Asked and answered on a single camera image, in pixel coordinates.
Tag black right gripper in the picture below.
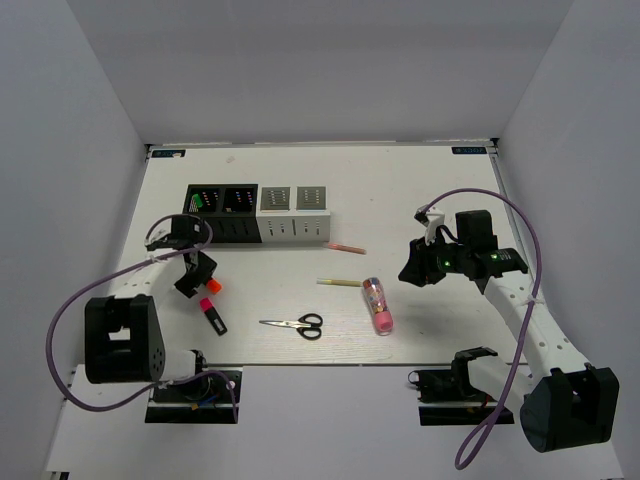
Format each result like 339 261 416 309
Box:
398 230 470 287

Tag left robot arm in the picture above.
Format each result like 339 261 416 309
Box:
84 215 217 399

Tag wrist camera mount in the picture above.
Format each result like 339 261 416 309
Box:
145 214 211 251
414 206 445 245

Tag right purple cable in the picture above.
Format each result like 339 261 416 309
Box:
428 187 545 472

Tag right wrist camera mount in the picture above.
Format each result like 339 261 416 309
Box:
414 206 445 245

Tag black handled scissors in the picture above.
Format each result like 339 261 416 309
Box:
259 313 324 341

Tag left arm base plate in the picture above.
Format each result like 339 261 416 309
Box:
145 369 243 425

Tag blue label sticker left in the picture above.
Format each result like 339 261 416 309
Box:
151 149 186 158

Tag orange-pink highlighter pen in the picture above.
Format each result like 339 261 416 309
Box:
324 242 367 255

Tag green cap black highlighter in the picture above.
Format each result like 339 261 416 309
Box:
189 194 203 212

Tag white desk organizer box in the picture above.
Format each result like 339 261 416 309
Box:
256 186 331 244

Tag black desk organizer box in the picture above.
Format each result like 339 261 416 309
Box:
183 184 262 244

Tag orange cap black highlighter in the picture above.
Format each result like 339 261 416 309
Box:
206 278 222 294

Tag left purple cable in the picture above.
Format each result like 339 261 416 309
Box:
45 213 239 424

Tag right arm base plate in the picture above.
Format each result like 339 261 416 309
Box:
407 369 497 426

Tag pink cap black highlighter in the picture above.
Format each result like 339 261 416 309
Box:
199 298 228 336

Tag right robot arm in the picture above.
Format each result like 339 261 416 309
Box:
398 208 619 453

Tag blue label sticker right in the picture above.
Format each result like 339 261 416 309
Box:
451 146 487 155

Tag yellow highlighter pen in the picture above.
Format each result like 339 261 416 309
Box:
316 278 362 288

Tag purple cable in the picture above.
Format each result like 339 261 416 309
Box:
45 213 239 424
428 187 545 472

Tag blue label sticker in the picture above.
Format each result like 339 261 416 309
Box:
451 146 487 155
151 149 186 158

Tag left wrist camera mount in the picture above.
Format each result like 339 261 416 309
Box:
145 214 211 251

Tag pink marker set tube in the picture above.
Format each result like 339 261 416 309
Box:
362 277 394 335

